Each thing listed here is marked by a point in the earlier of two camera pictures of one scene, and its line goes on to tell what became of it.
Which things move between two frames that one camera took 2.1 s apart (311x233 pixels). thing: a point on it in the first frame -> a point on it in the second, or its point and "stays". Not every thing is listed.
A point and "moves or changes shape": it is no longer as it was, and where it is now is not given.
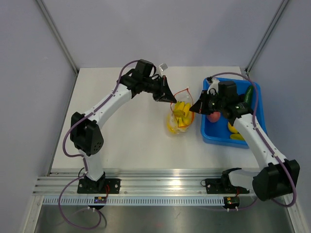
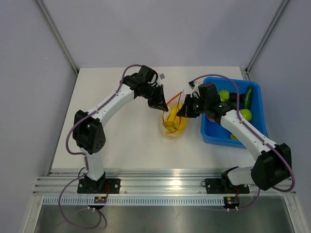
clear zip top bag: x=181 y=118 moves or changes shape
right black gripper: x=200 y=107 -> x=185 y=111
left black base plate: x=86 y=186 stays
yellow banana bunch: x=182 y=114 moves or changes shape
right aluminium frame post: x=282 y=7 stays
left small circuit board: x=100 y=199 stays
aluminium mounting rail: x=166 y=184 stays
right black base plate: x=223 y=186 stays
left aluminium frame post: x=58 y=35 stays
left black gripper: x=164 y=93 -> x=159 y=102
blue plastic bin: x=217 y=133 stays
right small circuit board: x=232 y=202 stays
